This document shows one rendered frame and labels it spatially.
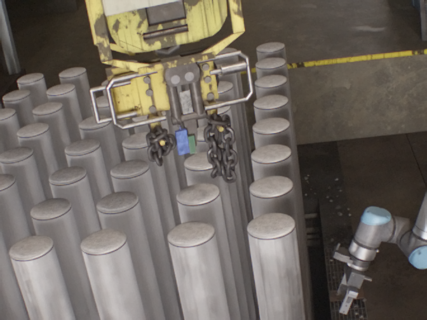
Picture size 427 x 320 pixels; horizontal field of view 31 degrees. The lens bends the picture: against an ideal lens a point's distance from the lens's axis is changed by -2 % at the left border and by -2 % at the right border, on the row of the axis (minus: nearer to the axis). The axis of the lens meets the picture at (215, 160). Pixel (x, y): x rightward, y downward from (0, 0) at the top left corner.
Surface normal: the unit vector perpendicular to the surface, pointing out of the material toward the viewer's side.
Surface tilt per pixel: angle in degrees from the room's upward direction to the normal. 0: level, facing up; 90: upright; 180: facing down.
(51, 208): 0
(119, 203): 4
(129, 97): 90
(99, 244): 4
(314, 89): 90
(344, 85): 90
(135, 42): 90
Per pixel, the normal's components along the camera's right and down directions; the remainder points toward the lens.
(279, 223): -0.11, -0.89
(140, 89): 0.24, 0.38
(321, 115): -0.07, 0.43
